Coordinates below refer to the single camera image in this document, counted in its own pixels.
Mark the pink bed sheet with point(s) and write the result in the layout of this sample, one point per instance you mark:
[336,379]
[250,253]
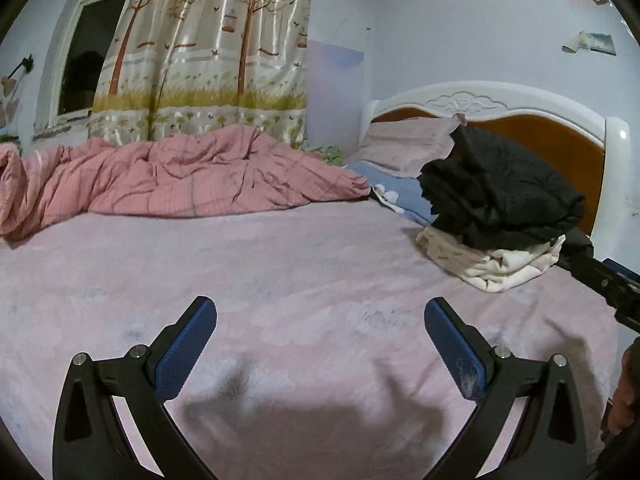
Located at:
[275,270]

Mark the pink checked quilt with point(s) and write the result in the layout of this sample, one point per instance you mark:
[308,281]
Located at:
[175,175]

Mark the curled wall picture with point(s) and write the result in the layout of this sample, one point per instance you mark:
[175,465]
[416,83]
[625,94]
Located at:
[592,42]

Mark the wall lamp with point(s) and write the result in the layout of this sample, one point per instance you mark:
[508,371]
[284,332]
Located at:
[15,77]

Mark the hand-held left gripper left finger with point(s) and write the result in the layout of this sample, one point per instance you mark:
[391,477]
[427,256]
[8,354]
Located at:
[187,350]

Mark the black puffer jacket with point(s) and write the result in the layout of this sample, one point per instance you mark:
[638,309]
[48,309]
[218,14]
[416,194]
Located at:
[500,190]

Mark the green cloth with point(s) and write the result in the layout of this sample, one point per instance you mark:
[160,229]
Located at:
[329,154]

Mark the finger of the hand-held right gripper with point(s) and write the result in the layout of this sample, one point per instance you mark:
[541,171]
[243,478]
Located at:
[615,295]
[625,271]

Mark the dark folded cloth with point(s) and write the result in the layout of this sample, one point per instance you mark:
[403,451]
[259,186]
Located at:
[577,245]

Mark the tree print curtain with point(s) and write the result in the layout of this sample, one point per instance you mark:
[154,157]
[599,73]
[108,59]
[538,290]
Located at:
[210,50]

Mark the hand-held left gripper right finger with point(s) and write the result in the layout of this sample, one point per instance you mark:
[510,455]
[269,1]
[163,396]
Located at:
[455,350]

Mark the cream folded garment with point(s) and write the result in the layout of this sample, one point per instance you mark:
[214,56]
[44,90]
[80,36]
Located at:
[495,265]

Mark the white wooden headboard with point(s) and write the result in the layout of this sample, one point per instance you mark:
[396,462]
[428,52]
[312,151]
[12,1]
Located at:
[550,105]

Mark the person's right hand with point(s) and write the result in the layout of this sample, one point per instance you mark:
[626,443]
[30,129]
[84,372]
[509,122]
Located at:
[625,400]

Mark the beige pillow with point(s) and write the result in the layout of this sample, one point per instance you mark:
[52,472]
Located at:
[405,142]

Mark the blue flowered pillow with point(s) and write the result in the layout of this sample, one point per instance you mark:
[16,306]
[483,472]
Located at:
[400,195]

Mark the window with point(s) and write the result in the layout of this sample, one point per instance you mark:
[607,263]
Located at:
[85,55]

